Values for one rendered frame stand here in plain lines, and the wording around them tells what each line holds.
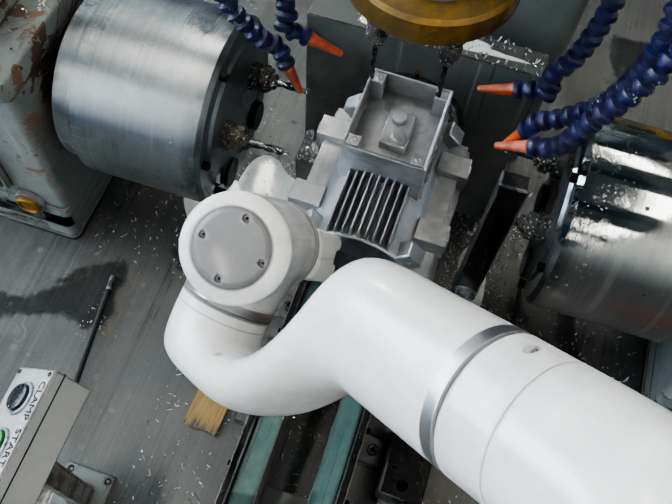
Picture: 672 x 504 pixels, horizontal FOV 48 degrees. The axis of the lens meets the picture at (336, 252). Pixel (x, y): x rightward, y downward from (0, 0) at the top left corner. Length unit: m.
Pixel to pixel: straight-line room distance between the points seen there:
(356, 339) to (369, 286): 0.04
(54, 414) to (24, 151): 0.37
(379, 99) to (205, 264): 0.45
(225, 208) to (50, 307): 0.67
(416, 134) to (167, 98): 0.29
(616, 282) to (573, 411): 0.54
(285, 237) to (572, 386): 0.25
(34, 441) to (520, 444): 0.57
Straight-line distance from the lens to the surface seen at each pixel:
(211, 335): 0.59
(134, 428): 1.10
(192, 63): 0.92
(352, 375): 0.45
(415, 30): 0.73
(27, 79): 0.99
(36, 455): 0.84
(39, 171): 1.09
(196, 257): 0.55
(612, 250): 0.88
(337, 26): 0.98
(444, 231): 0.90
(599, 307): 0.93
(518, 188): 0.73
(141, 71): 0.93
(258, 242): 0.54
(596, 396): 0.37
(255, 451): 0.95
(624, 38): 1.55
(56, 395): 0.84
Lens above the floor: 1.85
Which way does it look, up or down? 63 degrees down
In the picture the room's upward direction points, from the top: 6 degrees clockwise
